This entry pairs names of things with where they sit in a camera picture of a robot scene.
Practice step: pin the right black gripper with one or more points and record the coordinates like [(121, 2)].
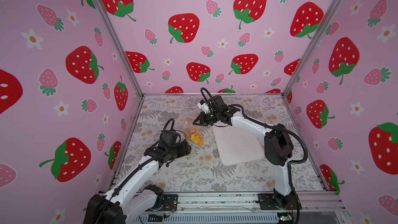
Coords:
[(204, 118)]

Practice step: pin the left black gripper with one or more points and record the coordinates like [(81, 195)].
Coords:
[(184, 150)]

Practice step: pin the clear ziploc bag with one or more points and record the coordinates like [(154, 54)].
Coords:
[(192, 132)]

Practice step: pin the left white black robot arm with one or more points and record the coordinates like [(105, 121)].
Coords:
[(128, 199)]

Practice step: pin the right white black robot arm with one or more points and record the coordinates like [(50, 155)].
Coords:
[(278, 148)]

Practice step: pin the white rectangular tray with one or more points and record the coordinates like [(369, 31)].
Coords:
[(237, 146)]

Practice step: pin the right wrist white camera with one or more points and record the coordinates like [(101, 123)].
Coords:
[(205, 106)]

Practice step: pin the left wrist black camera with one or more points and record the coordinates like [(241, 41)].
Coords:
[(170, 137)]

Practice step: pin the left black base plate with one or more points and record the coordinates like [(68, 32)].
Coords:
[(166, 203)]

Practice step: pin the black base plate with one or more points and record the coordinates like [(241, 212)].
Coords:
[(267, 201), (166, 203)]

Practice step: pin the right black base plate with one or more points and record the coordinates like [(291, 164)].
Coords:
[(267, 201)]

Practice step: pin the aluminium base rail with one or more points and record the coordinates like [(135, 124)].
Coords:
[(318, 207)]

